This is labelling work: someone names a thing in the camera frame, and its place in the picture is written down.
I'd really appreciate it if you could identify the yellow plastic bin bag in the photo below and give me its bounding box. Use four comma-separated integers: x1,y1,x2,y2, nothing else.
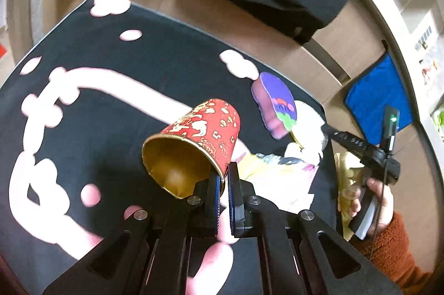
335,151,369,241

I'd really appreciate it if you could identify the round glitter pad yellow rim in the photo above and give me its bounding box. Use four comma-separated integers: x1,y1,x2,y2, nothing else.
289,101,328,157

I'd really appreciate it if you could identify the person's right hand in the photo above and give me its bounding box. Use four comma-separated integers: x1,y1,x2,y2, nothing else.
338,178,395,238

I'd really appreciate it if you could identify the person's right forearm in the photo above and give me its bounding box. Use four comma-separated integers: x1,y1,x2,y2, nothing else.
350,212,434,288

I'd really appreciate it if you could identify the yellow snack wrapper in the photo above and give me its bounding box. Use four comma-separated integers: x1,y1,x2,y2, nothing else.
239,152,320,210

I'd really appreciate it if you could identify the purple printed packet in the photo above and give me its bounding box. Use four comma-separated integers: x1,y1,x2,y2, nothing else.
251,72,298,139

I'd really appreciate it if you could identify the blue hanging towel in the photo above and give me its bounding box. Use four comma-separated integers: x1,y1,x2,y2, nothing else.
344,52,415,147

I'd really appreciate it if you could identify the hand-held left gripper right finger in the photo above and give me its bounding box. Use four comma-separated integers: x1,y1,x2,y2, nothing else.
227,161,403,295

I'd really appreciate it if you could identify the black cloth with pink print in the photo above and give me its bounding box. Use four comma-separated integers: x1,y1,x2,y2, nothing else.
0,0,342,295

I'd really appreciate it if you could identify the red paper cup gold pattern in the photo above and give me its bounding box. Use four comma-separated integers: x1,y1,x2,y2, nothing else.
142,98,241,199

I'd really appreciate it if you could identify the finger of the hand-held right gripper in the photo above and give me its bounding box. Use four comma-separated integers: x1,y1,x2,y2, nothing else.
321,123,377,161

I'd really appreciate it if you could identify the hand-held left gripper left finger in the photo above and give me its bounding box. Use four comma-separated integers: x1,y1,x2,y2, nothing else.
42,175,226,295

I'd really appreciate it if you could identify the white kitchen countertop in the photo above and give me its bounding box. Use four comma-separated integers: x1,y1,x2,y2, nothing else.
302,0,444,143

